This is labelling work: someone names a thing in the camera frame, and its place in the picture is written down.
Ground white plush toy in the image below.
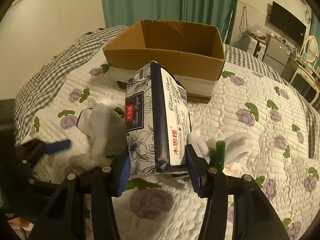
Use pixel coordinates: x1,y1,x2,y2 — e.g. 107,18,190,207
68,97,127,171

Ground white knotted soft item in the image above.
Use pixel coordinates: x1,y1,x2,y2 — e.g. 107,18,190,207
188,129,253,177

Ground floral tissue paper pack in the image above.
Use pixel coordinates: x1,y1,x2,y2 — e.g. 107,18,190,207
125,61,191,177

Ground white floral quilt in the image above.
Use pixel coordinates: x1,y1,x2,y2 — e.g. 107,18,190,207
22,51,319,239

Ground grey checked bed sheet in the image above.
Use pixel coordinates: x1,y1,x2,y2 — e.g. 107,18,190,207
14,25,319,160

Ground white dressing table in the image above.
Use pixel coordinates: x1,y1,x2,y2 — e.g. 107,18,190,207
281,57,319,106

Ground green curtain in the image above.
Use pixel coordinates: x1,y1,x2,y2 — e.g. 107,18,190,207
102,0,237,44

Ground small grey fridge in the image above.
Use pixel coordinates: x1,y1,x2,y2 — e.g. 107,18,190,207
262,35,290,75

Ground brown cardboard box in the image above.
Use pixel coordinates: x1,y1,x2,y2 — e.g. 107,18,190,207
103,20,226,103

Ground oval vanity mirror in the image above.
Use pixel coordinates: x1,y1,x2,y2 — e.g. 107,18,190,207
302,35,318,63

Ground black wall television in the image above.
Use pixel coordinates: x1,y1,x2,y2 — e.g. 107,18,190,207
269,1,306,46

